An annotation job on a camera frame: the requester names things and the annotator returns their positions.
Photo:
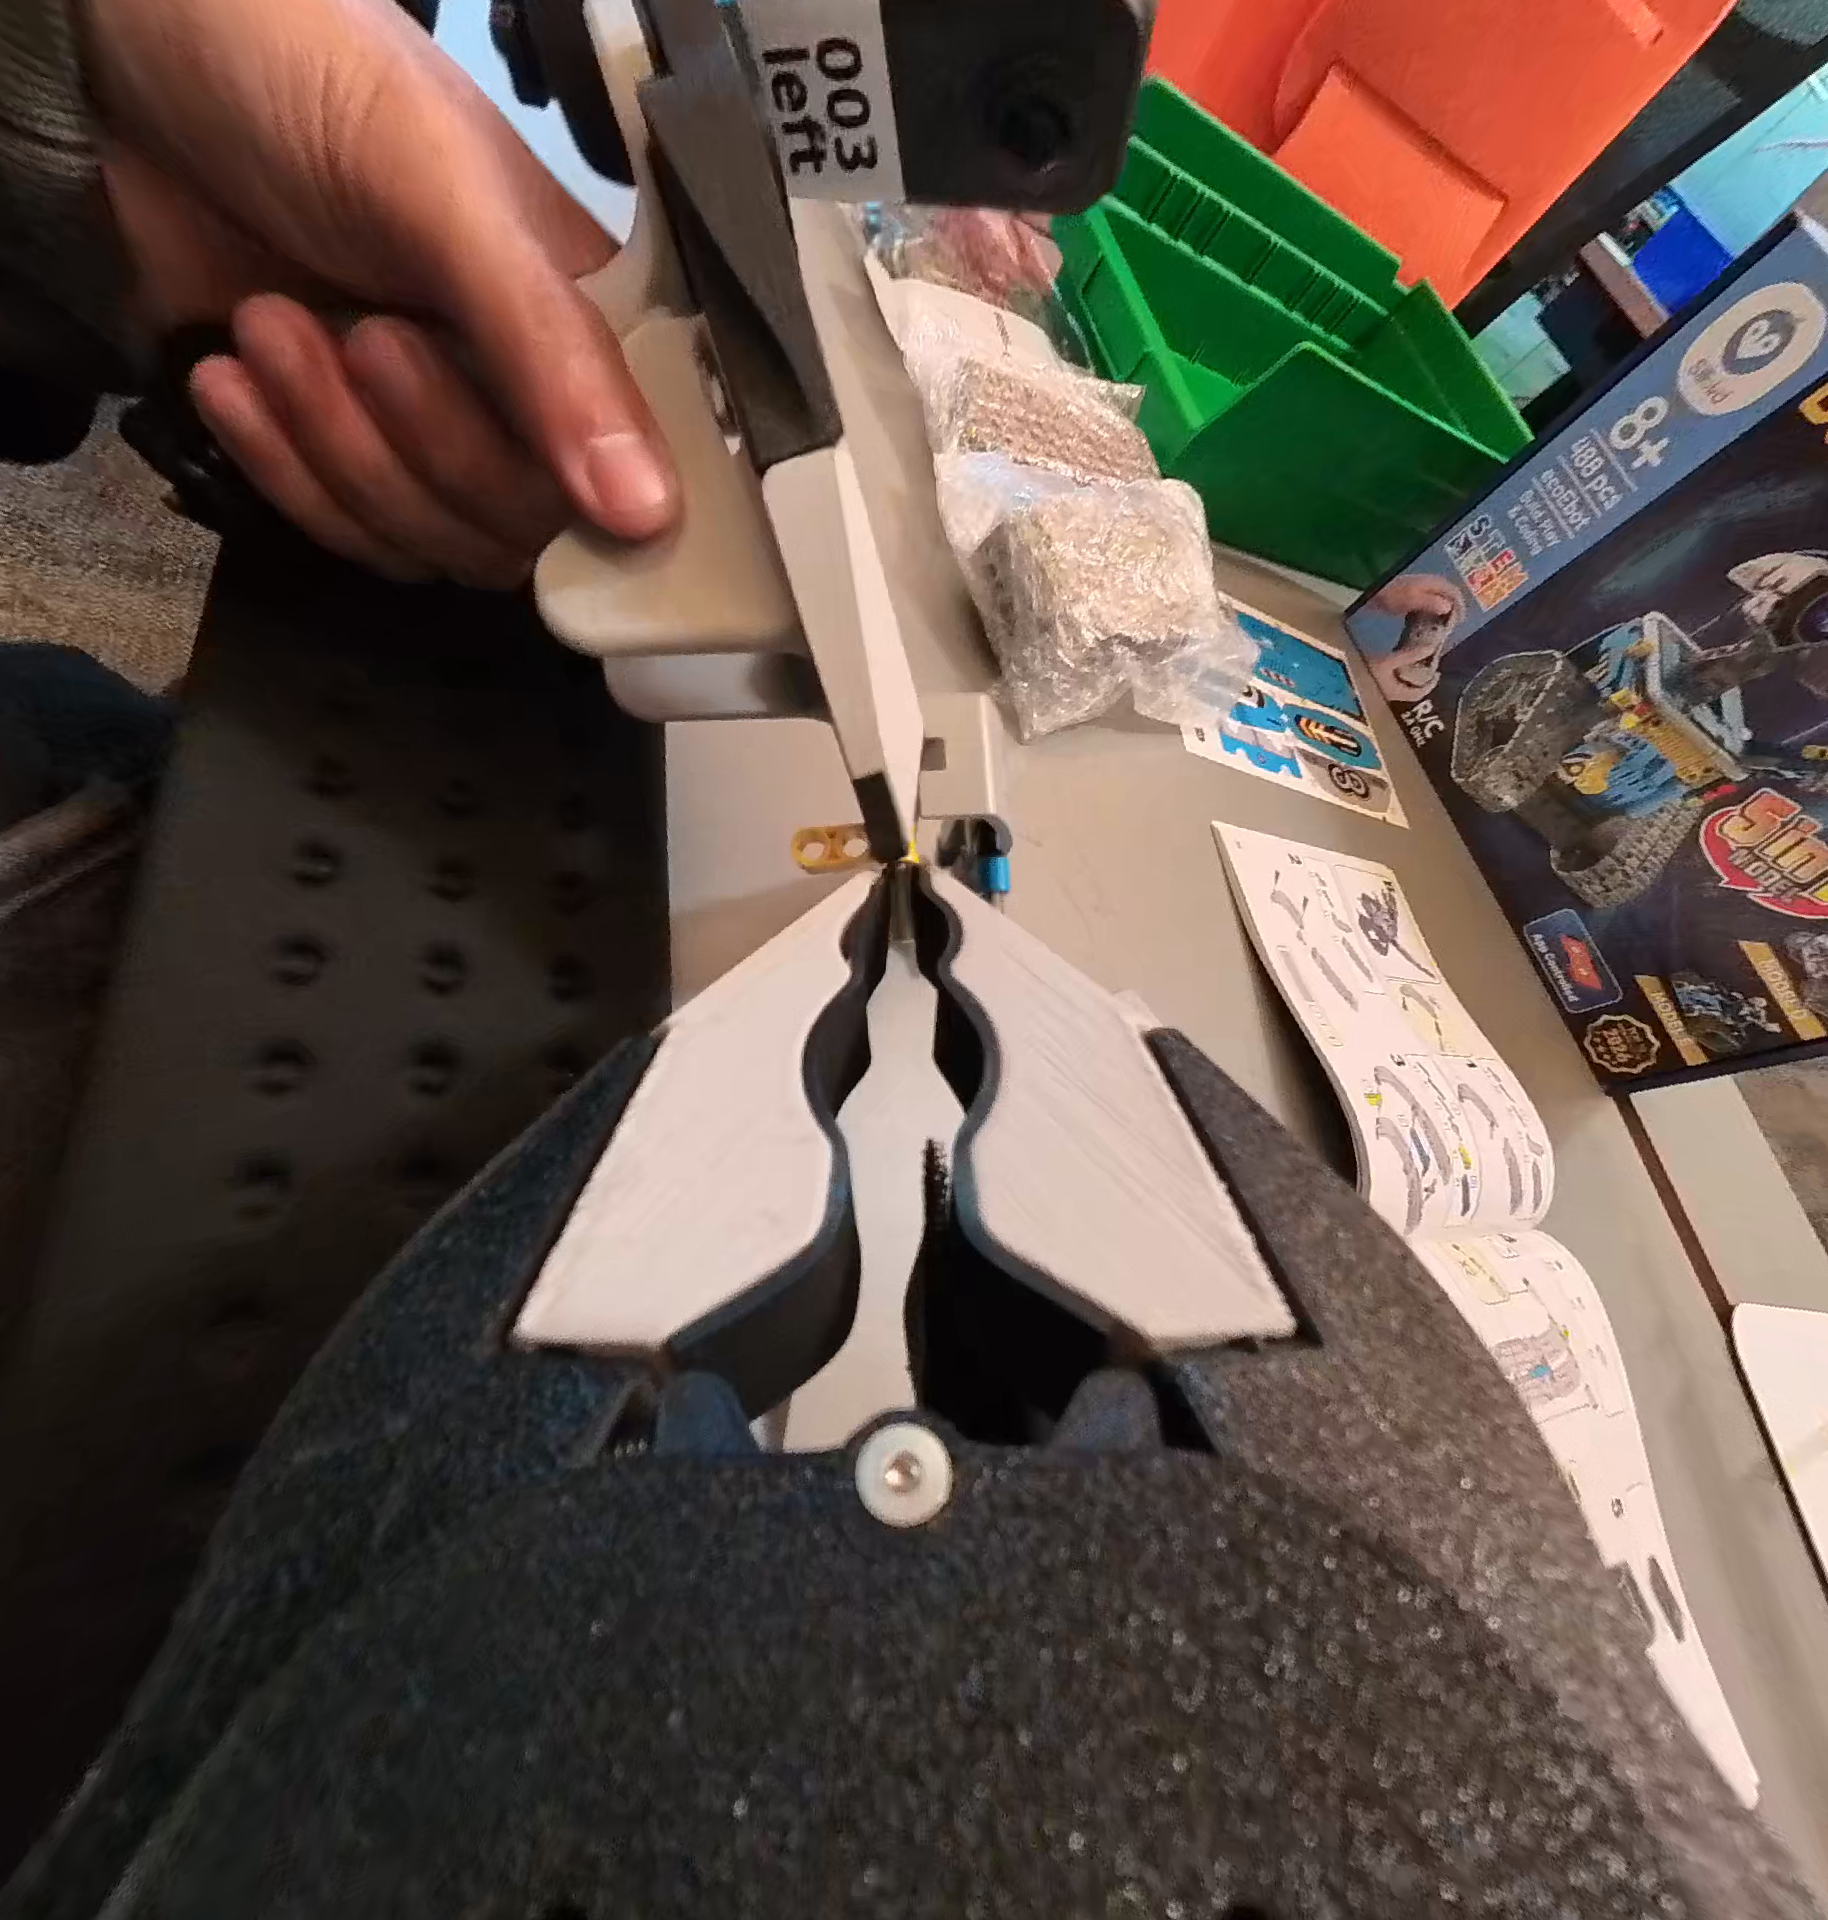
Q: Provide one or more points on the person's left hand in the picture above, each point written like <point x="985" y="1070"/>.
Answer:
<point x="374" y="180"/>

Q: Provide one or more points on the yellow toy connector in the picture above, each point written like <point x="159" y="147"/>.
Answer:
<point x="832" y="847"/>

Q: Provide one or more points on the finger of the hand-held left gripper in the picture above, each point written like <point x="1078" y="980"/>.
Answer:
<point x="839" y="600"/>

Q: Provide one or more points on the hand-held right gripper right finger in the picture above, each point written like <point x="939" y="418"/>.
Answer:
<point x="1109" y="1201"/>

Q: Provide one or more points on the orange plastic container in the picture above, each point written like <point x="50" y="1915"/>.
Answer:
<point x="1423" y="120"/>

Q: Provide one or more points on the person's left forearm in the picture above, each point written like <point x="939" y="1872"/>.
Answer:
<point x="13" y="120"/>

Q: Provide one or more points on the clear plastic bag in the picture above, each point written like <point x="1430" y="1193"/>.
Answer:
<point x="959" y="256"/>
<point x="1078" y="556"/>

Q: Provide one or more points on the blue sticker sheet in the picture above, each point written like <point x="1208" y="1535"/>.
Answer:
<point x="1304" y="721"/>

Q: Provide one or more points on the white metal stand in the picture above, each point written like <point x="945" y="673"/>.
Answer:
<point x="1813" y="1425"/>

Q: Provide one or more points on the grey toy panel assembly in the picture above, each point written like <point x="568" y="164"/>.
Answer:
<point x="967" y="751"/>

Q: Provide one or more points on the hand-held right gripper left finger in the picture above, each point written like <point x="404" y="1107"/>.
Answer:
<point x="703" y="1185"/>

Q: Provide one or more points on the grey desk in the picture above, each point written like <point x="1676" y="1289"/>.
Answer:
<point x="1153" y="900"/>

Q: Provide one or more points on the green storage bin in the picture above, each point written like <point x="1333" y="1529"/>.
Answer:
<point x="1304" y="390"/>

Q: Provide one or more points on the toy robot kit box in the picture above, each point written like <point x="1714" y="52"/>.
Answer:
<point x="1648" y="721"/>

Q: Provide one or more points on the white instruction booklet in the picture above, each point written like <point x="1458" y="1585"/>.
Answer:
<point x="1453" y="1126"/>

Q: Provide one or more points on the black perforated chair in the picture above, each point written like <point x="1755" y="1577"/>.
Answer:
<point x="374" y="976"/>

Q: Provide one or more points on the blue toy beam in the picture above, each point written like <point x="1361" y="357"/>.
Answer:
<point x="993" y="874"/>

